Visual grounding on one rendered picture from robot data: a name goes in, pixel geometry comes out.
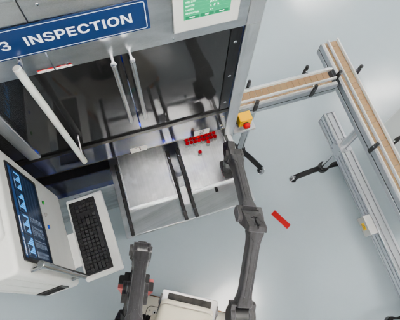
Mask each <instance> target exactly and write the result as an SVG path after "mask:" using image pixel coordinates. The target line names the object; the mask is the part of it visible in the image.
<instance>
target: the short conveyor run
mask: <svg viewBox="0 0 400 320"><path fill-rule="evenodd" d="M308 69H309V65H306V66H305V68H304V70H303V72H302V74H301V75H298V76H293V77H289V78H286V79H282V80H278V81H274V82H271V83H266V84H262V85H259V86H254V87H250V86H251V80H250V79H249V80H248V83H247V84H246V89H244V93H243V97H242V100H241V105H240V108H239V110H240V109H244V108H247V107H248V108H249V110H250V112H251V114H252V113H256V112H260V111H263V110H267V109H271V108H274V107H278V106H282V105H286V104H289V103H293V102H297V101H301V100H305V99H308V98H312V97H316V96H319V95H323V94H327V93H331V92H334V90H335V89H336V87H337V86H338V83H337V81H336V79H337V76H335V77H334V75H333V73H332V69H333V68H332V67H331V68H330V67H328V68H325V69H321V70H316V71H313V72H307V71H308Z"/></svg>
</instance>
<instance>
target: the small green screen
mask: <svg viewBox="0 0 400 320"><path fill-rule="evenodd" d="M240 1H241V0H171V3H172V14H173V32H174V34H177V33H180V32H185V31H188V30H194V29H198V28H202V27H207V26H210V25H215V24H218V23H224V22H229V21H232V20H237V18H238V13H239V6H240Z"/></svg>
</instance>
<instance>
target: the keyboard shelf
mask: <svg viewBox="0 0 400 320"><path fill-rule="evenodd" d="M91 196H93V197H94V199H95V203H96V206H97V210H98V214H99V217H100V221H101V223H102V227H103V231H104V234H105V238H106V241H107V245H108V248H109V252H110V256H111V259H112V263H113V267H112V268H109V269H107V270H103V271H101V272H98V273H96V274H93V275H91V276H88V277H87V278H86V281H87V282H90V281H93V280H96V279H98V278H101V277H104V276H106V275H109V274H111V273H114V272H117V271H119V270H122V269H124V265H123V261H122V259H121V255H120V252H119V248H118V245H117V241H116V238H115V235H114V231H113V228H112V224H111V222H110V218H109V214H108V211H107V207H106V205H105V201H104V198H103V194H102V191H100V190H99V191H96V192H94V193H91V194H88V195H85V196H82V197H79V198H76V199H73V200H70V201H67V202H66V205H67V209H68V212H69V217H70V221H71V224H72V229H73V232H74V233H72V234H69V235H67V237H68V240H69V245H70V250H71V253H72V257H73V261H74V265H75V268H78V267H81V266H83V271H84V273H86V271H85V268H84V264H83V259H82V256H81V252H80V249H79V244H78V241H77V237H76V232H75V229H74V225H73V222H72V217H71V214H70V210H69V204H71V203H74V202H77V201H80V200H83V199H86V198H88V197H91Z"/></svg>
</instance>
